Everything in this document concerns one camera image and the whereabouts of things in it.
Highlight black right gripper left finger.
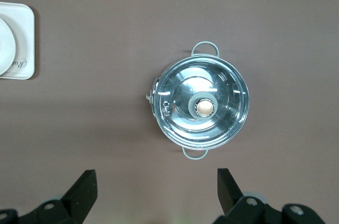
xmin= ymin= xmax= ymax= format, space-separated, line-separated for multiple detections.
xmin=28 ymin=169 xmax=98 ymax=224

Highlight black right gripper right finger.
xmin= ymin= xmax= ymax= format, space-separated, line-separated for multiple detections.
xmin=213 ymin=167 xmax=269 ymax=224

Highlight glass lid with gold knob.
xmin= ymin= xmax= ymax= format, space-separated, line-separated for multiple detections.
xmin=153 ymin=56 xmax=251 ymax=149

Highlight beige rabbit print tray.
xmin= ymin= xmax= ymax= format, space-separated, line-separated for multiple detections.
xmin=0 ymin=2 xmax=36 ymax=80

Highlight steel pot with grey handles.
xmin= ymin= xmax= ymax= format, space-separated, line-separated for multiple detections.
xmin=144 ymin=41 xmax=251 ymax=162

